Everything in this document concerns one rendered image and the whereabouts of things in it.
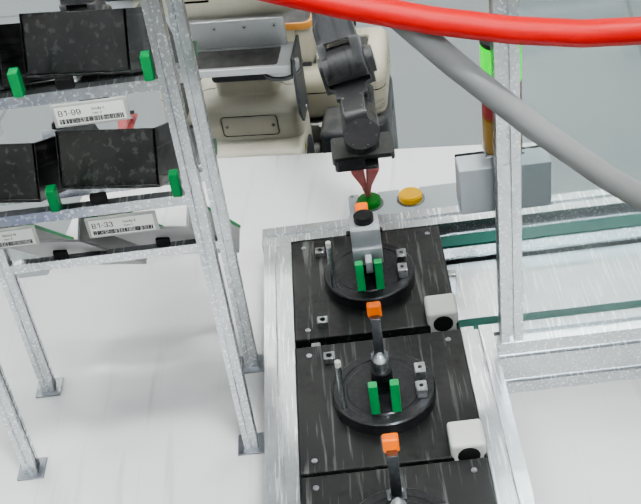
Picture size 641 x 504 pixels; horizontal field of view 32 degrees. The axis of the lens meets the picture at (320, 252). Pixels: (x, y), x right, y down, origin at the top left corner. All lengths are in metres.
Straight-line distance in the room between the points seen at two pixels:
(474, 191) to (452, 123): 2.45
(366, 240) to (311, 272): 0.15
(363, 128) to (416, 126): 2.22
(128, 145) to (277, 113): 0.99
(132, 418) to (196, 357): 0.15
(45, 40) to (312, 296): 0.60
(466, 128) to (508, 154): 2.47
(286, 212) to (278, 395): 0.58
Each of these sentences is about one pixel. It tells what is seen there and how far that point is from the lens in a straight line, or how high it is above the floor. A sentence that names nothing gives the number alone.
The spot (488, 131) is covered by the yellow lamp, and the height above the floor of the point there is 1.30.
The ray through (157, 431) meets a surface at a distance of 1.73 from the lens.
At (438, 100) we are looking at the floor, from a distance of 4.08.
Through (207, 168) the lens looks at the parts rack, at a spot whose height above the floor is 1.24.
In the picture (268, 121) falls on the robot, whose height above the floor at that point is 0.85.
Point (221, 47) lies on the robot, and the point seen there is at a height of 1.04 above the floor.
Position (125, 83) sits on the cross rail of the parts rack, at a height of 1.47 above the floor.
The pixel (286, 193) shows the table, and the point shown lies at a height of 0.86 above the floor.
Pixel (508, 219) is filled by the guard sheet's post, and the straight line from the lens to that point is 1.50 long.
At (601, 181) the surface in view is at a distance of 0.35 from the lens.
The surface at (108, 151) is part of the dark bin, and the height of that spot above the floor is 1.35.
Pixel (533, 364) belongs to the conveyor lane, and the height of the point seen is 0.91.
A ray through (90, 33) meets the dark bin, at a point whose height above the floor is 1.51.
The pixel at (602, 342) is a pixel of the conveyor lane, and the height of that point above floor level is 0.94.
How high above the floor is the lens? 2.07
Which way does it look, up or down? 37 degrees down
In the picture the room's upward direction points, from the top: 9 degrees counter-clockwise
